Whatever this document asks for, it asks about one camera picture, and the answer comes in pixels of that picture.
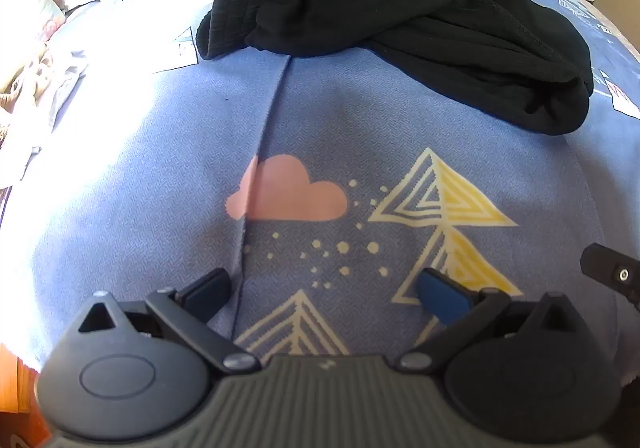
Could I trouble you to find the black pants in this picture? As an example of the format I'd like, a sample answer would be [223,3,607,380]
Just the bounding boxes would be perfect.
[196,0,595,135]

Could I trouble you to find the blue printed bedsheet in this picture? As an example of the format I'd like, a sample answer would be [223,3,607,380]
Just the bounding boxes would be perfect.
[0,0,640,379]

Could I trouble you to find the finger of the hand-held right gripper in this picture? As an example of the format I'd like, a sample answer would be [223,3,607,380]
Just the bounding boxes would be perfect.
[581,243,640,309]

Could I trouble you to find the beige patterned cloth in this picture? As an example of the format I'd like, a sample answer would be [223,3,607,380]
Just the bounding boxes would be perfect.
[0,41,88,139]

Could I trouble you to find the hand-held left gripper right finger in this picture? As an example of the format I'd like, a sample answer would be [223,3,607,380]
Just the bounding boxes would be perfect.
[397,267,576,374]

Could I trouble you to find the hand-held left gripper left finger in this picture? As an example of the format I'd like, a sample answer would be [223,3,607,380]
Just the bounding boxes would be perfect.
[77,268,262,375]

